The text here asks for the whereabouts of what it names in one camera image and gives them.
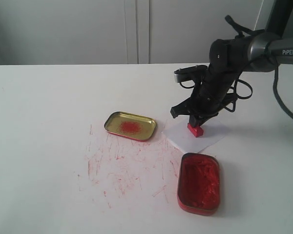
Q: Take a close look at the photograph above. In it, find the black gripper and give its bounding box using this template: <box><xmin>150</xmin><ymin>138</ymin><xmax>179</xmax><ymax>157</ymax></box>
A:
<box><xmin>170</xmin><ymin>39</ymin><xmax>237</xmax><ymax>127</ymax></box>

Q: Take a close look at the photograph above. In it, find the red rubber stamp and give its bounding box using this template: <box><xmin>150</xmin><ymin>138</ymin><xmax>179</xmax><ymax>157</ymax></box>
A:
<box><xmin>187</xmin><ymin>123</ymin><xmax>204</xmax><ymax>137</ymax></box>

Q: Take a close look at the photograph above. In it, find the red ink tin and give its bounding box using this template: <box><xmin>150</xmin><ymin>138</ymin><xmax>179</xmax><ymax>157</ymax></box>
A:
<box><xmin>177</xmin><ymin>153</ymin><xmax>221</xmax><ymax>216</ymax></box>

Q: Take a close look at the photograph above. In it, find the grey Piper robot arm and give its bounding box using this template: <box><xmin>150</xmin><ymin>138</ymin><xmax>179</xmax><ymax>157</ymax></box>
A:
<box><xmin>170</xmin><ymin>32</ymin><xmax>293</xmax><ymax>127</ymax></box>

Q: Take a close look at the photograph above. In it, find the white paper pad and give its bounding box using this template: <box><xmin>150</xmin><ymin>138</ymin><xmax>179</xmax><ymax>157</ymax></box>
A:
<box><xmin>163</xmin><ymin>119</ymin><xmax>229</xmax><ymax>154</ymax></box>

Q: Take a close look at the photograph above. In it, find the gold tin lid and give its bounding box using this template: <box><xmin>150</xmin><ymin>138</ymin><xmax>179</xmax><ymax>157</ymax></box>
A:
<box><xmin>104</xmin><ymin>112</ymin><xmax>157</xmax><ymax>142</ymax></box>

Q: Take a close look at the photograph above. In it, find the white cabinet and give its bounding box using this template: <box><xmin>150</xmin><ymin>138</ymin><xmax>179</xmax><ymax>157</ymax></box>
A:
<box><xmin>0</xmin><ymin>0</ymin><xmax>273</xmax><ymax>65</ymax></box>

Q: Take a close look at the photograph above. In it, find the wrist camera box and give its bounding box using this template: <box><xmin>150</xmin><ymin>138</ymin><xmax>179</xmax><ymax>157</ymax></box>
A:
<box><xmin>174</xmin><ymin>65</ymin><xmax>208</xmax><ymax>83</ymax></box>

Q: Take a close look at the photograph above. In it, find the black cable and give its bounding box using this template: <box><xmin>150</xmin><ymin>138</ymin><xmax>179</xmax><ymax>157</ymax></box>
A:
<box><xmin>179</xmin><ymin>15</ymin><xmax>293</xmax><ymax>126</ymax></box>

